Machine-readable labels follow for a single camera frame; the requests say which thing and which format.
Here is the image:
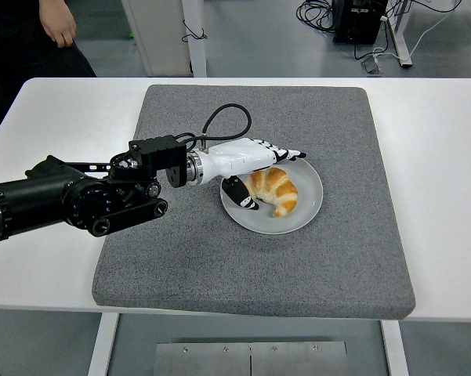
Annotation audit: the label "person's hand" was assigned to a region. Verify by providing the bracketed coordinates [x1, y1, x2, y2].
[38, 0, 78, 49]

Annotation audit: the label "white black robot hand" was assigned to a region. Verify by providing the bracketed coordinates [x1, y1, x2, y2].
[200, 137, 308, 212]

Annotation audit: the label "golden croissant bread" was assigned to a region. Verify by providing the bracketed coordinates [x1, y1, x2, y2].
[243, 167, 299, 219]

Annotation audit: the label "grey round plate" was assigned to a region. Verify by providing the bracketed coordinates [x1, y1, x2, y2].
[219, 156, 324, 235]

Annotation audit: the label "grey metal plate with screws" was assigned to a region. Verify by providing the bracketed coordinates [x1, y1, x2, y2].
[153, 341, 350, 376]

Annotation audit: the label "person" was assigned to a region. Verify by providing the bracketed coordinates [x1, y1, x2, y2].
[0, 0, 98, 130]

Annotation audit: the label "grey speckled mat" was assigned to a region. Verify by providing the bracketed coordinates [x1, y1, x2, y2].
[91, 84, 417, 320]

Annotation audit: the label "grey floor socket box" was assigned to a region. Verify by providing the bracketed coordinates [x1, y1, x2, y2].
[360, 54, 384, 75]

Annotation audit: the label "black computer case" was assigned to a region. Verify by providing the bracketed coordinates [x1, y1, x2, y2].
[331, 0, 389, 45]

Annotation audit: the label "white desk leg with foot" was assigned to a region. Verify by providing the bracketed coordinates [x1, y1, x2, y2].
[387, 0, 412, 70]

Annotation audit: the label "white table leg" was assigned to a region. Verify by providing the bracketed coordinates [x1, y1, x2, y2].
[379, 320, 411, 376]
[86, 313, 121, 376]

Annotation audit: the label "black hanging cable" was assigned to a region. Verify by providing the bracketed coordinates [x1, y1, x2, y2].
[179, 19, 208, 43]

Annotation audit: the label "black coiled floor cables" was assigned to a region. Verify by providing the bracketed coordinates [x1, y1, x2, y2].
[295, 0, 336, 34]

